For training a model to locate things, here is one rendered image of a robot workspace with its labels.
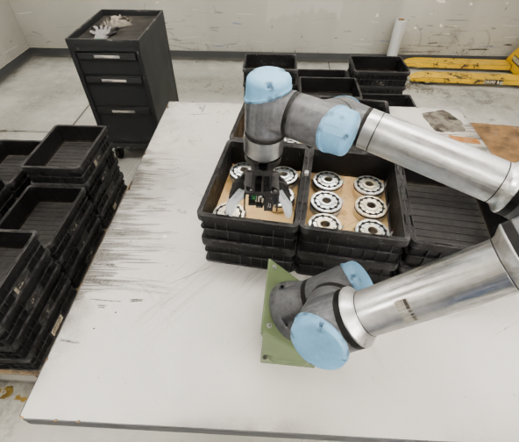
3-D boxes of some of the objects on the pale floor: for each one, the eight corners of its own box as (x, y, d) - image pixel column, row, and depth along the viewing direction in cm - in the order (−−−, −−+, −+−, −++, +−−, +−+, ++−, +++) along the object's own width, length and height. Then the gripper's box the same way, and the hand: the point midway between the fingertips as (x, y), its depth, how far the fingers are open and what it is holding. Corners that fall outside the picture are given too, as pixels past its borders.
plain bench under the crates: (532, 495, 129) (708, 457, 78) (108, 470, 134) (17, 419, 84) (417, 202, 240) (459, 108, 189) (188, 194, 245) (168, 101, 194)
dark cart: (167, 163, 270) (138, 39, 205) (110, 161, 271) (64, 39, 207) (182, 123, 311) (162, 10, 247) (133, 122, 313) (101, 9, 248)
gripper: (209, 167, 63) (215, 235, 78) (316, 171, 64) (302, 238, 79) (213, 139, 69) (217, 207, 84) (312, 142, 69) (299, 210, 84)
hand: (259, 213), depth 83 cm, fingers open, 14 cm apart
